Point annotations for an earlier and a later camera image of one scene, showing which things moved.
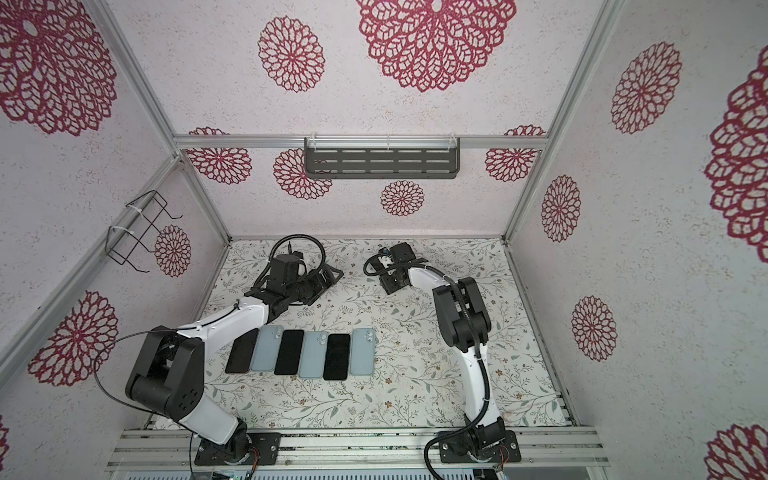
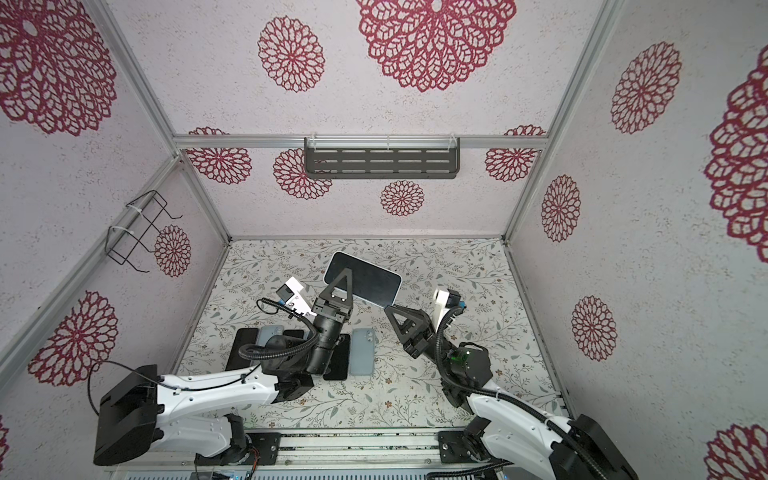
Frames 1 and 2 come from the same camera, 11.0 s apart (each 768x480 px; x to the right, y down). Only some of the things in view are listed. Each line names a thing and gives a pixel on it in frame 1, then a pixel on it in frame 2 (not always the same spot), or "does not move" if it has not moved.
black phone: [241, 354] does not move
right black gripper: [388, 283] → [422, 339]
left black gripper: [330, 279] → [326, 301]
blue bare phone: [336, 360] does not move
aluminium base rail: [158, 450] does not move
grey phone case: [362, 352] does not move
